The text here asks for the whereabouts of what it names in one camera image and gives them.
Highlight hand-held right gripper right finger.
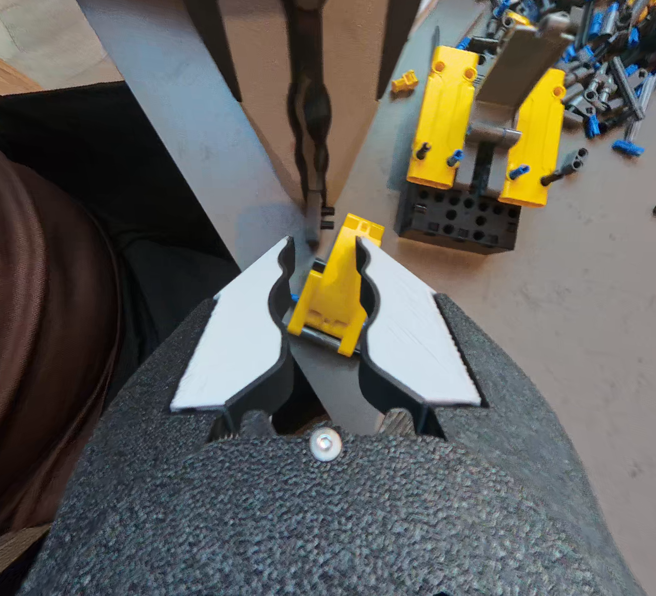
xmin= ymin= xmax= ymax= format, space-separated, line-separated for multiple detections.
xmin=352 ymin=236 xmax=482 ymax=433

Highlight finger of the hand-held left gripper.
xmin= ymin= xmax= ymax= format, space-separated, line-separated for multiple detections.
xmin=310 ymin=0 xmax=398 ymax=240
xmin=210 ymin=0 xmax=312 ymax=240

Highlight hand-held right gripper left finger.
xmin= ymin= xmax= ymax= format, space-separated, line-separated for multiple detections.
xmin=169 ymin=236 xmax=300 ymax=433

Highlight yellow brick panel piece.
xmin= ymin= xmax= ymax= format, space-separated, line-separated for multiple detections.
xmin=287 ymin=214 xmax=385 ymax=356

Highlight yellow black brick vehicle model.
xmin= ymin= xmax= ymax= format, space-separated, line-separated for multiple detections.
xmin=395 ymin=12 xmax=590 ymax=255

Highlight small grey pin beam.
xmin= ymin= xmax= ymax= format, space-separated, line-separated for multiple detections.
xmin=305 ymin=192 xmax=337 ymax=248

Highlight grey desk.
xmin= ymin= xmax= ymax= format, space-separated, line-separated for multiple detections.
xmin=46 ymin=0 xmax=656 ymax=596

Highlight person's black trousers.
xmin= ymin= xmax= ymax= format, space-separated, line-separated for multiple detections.
xmin=0 ymin=82 xmax=242 ymax=351

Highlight pile of small bricks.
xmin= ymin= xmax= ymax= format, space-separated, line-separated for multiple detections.
xmin=456 ymin=0 xmax=656 ymax=158

